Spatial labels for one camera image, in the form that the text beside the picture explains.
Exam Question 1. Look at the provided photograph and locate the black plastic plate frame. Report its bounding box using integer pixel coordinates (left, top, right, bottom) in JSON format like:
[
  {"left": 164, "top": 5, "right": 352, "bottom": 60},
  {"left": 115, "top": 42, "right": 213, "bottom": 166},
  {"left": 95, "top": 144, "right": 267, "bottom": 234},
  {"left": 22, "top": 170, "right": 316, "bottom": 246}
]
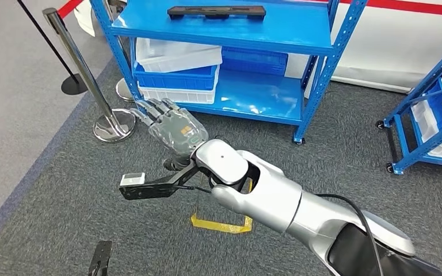
[{"left": 167, "top": 5, "right": 266, "bottom": 21}]

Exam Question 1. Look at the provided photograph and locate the yellow floor tape rectangle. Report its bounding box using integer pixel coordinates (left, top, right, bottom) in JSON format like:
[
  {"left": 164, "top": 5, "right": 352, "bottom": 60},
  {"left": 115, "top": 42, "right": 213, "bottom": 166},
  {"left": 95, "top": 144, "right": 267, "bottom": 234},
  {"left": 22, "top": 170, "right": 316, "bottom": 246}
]
[{"left": 190, "top": 179, "right": 254, "bottom": 234}]

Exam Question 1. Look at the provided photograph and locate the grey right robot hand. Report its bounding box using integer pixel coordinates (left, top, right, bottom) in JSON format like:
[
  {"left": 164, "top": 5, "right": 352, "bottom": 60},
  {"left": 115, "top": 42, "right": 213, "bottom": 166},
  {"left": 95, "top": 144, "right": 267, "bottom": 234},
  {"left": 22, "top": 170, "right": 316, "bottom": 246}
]
[{"left": 129, "top": 98, "right": 209, "bottom": 171}]

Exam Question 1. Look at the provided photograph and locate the white car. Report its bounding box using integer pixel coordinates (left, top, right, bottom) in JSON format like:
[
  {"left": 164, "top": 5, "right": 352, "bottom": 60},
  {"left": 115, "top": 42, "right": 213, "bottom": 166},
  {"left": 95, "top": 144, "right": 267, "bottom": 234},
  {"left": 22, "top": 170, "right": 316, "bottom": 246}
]
[{"left": 73, "top": 0, "right": 442, "bottom": 94}]

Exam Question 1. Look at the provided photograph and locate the black right camera bracket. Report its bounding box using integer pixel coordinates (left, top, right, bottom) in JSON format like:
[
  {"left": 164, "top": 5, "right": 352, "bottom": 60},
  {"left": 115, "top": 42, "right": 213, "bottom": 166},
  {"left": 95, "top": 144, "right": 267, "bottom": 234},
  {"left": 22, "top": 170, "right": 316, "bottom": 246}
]
[{"left": 119, "top": 162, "right": 203, "bottom": 201}]

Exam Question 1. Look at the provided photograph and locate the thin black stanchion post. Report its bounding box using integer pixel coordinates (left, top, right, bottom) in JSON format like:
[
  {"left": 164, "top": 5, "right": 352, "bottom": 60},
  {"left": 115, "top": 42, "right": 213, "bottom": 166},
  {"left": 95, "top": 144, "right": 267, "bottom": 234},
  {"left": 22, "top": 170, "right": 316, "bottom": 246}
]
[{"left": 16, "top": 0, "right": 88, "bottom": 96}]

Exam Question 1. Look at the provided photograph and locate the thin black camera cable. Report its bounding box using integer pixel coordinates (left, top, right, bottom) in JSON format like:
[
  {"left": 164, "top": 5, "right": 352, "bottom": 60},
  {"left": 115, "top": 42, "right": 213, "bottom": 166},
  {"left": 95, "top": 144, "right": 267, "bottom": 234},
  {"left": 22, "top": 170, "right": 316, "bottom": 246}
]
[{"left": 178, "top": 185, "right": 212, "bottom": 194}]

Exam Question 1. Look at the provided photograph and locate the blue metal shelf rack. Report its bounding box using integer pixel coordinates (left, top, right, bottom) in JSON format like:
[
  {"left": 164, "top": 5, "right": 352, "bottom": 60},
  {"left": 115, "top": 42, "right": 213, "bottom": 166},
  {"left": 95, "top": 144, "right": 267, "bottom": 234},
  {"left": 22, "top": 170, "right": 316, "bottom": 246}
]
[
  {"left": 375, "top": 34, "right": 442, "bottom": 175},
  {"left": 89, "top": 0, "right": 369, "bottom": 145}
]

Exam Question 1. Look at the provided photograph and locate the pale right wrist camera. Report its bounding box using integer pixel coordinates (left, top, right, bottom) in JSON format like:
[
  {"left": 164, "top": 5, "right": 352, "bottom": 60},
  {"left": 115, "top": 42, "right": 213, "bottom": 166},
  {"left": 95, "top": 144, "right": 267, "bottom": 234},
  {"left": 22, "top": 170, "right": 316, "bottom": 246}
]
[{"left": 119, "top": 172, "right": 146, "bottom": 187}]

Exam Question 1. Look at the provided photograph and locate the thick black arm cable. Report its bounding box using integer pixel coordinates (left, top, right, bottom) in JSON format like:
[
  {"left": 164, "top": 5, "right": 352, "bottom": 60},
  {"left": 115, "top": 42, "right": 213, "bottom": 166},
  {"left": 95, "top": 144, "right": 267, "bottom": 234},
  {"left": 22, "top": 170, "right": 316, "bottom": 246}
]
[{"left": 314, "top": 193, "right": 386, "bottom": 276}]

